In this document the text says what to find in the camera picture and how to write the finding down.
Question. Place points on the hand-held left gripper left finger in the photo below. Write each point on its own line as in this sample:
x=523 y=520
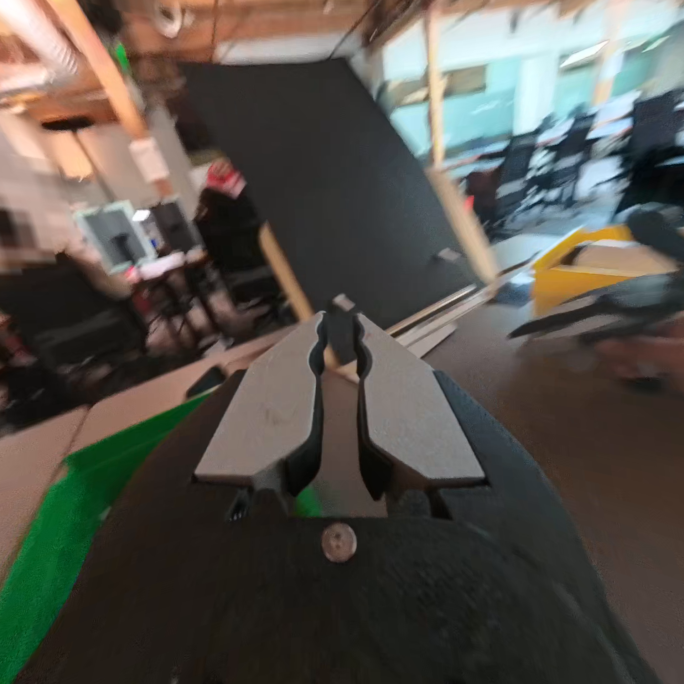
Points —
x=262 y=417

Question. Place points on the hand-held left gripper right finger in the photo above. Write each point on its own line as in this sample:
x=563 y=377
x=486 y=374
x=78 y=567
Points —
x=417 y=422

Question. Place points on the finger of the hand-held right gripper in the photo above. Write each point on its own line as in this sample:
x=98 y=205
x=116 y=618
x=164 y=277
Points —
x=588 y=307
x=641 y=328

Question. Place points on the yellow plastic bin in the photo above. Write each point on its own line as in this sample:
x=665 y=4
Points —
x=566 y=283

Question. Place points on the large green plastic bin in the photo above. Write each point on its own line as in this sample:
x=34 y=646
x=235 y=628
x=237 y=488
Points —
x=80 y=507

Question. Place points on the person's right hand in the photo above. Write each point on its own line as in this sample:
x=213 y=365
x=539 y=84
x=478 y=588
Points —
x=641 y=358

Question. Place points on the black office chair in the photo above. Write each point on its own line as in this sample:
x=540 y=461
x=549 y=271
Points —
x=230 y=230
x=572 y=149
x=654 y=144
x=515 y=171

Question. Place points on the dark red chair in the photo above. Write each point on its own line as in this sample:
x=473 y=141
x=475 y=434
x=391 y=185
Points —
x=483 y=197

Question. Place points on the wooden desk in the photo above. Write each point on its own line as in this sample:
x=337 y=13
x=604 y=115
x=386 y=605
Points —
x=171 y=264

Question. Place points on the white computer monitor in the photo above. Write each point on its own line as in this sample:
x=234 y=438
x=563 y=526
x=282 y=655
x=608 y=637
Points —
x=115 y=235

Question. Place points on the black wooden book stand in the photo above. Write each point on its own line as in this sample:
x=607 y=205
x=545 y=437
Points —
x=320 y=187

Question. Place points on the wooden window post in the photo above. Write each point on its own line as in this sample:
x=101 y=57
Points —
x=435 y=80

